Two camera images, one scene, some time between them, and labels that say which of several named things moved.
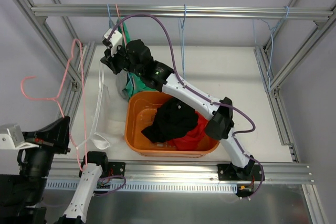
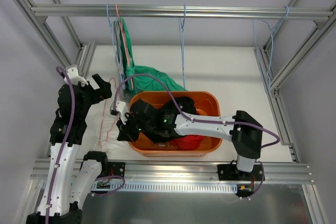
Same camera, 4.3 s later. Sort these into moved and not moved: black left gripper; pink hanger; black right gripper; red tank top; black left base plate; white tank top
Moved: white tank top; black right gripper; pink hanger; black left gripper
Not moved: red tank top; black left base plate
